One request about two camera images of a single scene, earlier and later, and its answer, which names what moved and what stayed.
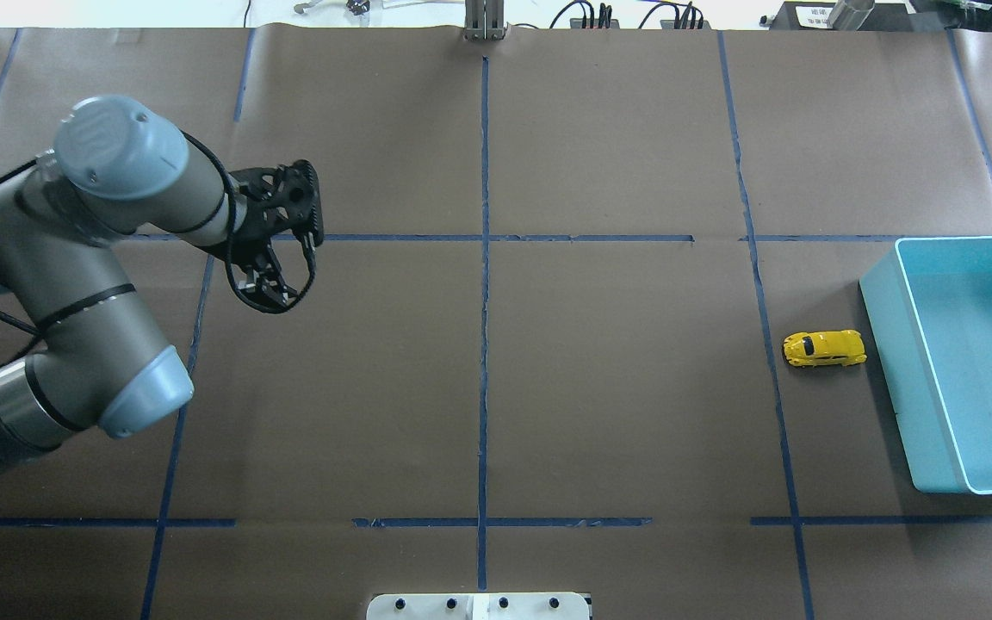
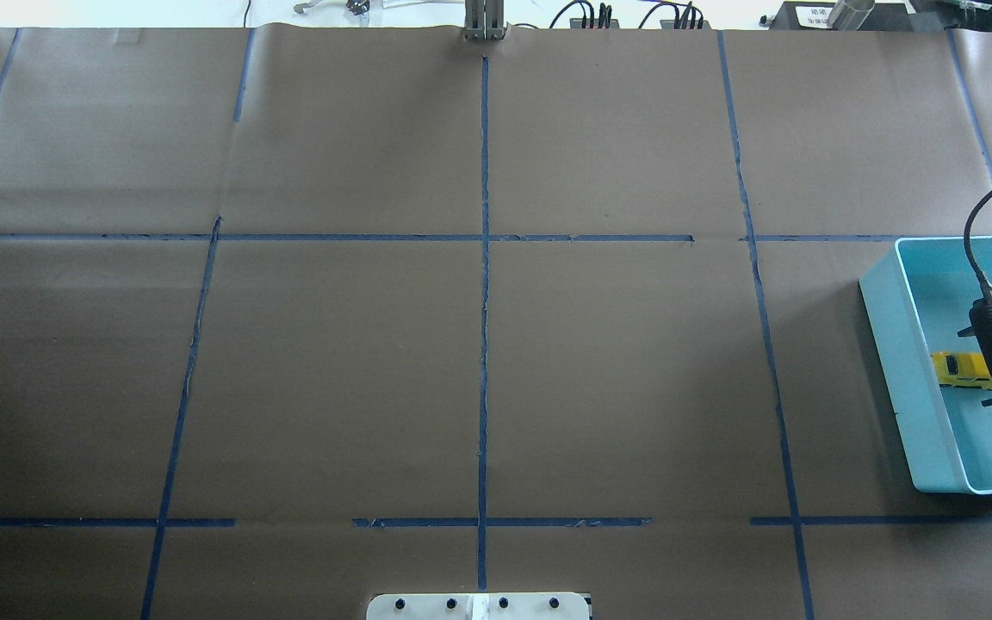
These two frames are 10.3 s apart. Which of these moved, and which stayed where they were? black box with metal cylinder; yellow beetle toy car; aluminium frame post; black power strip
Moved: yellow beetle toy car
Stayed: black box with metal cylinder; aluminium frame post; black power strip
